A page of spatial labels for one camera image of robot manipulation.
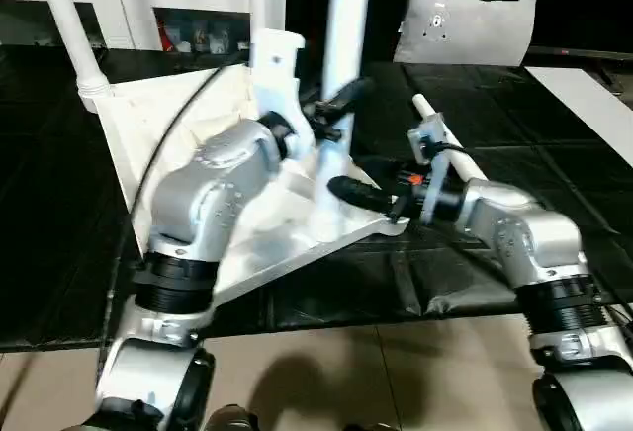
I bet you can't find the white plastic table leg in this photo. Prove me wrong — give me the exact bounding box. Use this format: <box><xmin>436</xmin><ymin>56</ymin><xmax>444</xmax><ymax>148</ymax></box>
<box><xmin>34</xmin><ymin>0</ymin><xmax>113</xmax><ymax>98</ymax></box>
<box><xmin>316</xmin><ymin>0</ymin><xmax>375</xmax><ymax>195</ymax></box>
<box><xmin>247</xmin><ymin>0</ymin><xmax>271</xmax><ymax>66</ymax></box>
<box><xmin>410</xmin><ymin>94</ymin><xmax>488</xmax><ymax>187</ymax></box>

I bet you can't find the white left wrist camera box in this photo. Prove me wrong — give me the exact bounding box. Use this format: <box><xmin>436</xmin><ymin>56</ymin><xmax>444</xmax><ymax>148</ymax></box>
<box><xmin>247</xmin><ymin>30</ymin><xmax>317</xmax><ymax>157</ymax></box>

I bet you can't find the grey pillow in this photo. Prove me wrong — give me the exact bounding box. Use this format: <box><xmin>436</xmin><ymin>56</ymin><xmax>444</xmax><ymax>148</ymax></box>
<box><xmin>393</xmin><ymin>0</ymin><xmax>539</xmax><ymax>68</ymax></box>

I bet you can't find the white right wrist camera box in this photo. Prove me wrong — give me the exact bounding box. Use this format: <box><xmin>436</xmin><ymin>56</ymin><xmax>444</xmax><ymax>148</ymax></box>
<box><xmin>407</xmin><ymin>115</ymin><xmax>468</xmax><ymax>226</ymax></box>

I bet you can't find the white plastic table top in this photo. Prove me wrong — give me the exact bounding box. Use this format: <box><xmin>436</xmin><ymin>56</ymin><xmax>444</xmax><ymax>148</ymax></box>
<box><xmin>94</xmin><ymin>60</ymin><xmax>412</xmax><ymax>305</ymax></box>

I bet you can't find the white cabinet with glass doors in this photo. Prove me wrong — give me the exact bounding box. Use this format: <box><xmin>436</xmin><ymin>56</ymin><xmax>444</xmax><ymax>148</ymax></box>
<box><xmin>0</xmin><ymin>0</ymin><xmax>289</xmax><ymax>54</ymax></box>

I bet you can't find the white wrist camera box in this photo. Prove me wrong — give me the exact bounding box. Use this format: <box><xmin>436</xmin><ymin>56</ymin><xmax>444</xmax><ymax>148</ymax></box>
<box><xmin>407</xmin><ymin>115</ymin><xmax>468</xmax><ymax>226</ymax></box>
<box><xmin>247</xmin><ymin>30</ymin><xmax>317</xmax><ymax>157</ymax></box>

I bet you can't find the black work mat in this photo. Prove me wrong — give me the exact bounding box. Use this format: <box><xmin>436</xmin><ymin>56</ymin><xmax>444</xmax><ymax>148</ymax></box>
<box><xmin>0</xmin><ymin>45</ymin><xmax>633</xmax><ymax>353</ymax></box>

